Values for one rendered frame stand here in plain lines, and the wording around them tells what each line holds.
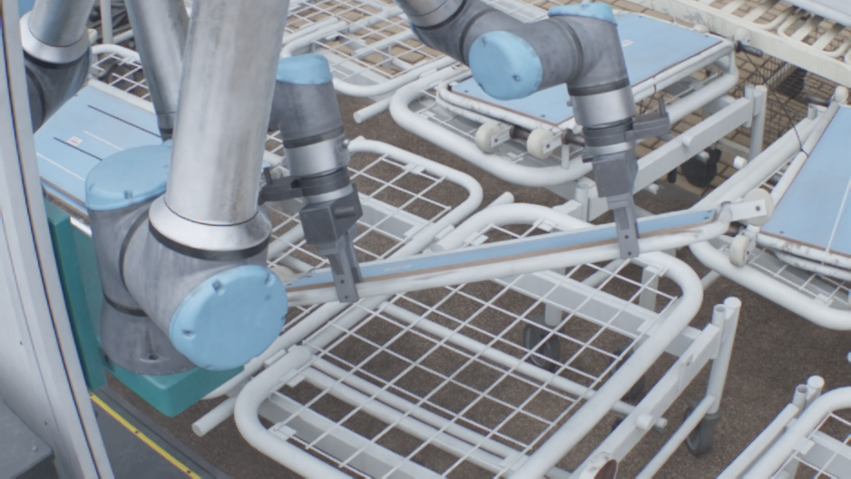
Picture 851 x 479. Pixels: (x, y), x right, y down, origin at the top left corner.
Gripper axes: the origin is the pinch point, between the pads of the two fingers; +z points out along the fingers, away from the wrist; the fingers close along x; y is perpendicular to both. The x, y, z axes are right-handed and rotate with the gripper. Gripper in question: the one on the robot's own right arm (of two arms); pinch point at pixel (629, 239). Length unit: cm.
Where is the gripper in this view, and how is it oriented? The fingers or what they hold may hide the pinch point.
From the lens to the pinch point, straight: 181.7
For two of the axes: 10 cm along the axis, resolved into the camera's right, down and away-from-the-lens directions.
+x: -2.3, 2.6, -9.4
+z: 2.2, 9.5, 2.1
